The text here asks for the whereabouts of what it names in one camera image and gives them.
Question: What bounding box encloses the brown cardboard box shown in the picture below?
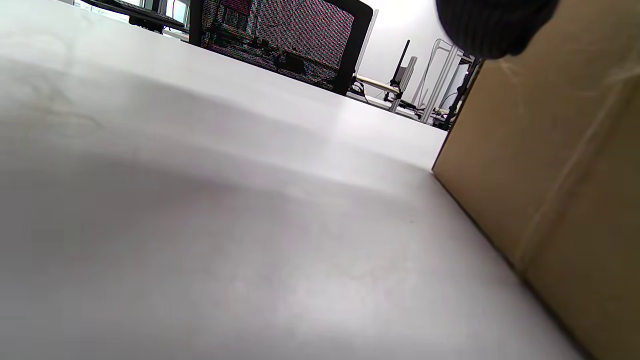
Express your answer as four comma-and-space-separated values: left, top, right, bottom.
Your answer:
432, 0, 640, 360

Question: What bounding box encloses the person's left hand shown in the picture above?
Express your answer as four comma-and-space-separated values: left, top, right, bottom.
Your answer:
435, 0, 560, 60

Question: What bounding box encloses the black desk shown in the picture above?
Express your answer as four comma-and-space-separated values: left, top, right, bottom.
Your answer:
79, 0, 187, 34

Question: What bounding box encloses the thin jute twine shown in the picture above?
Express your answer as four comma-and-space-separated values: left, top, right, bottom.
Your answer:
515, 50, 640, 266

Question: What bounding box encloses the black mesh office chair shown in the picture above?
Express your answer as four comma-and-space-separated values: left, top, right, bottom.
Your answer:
189, 0, 374, 96

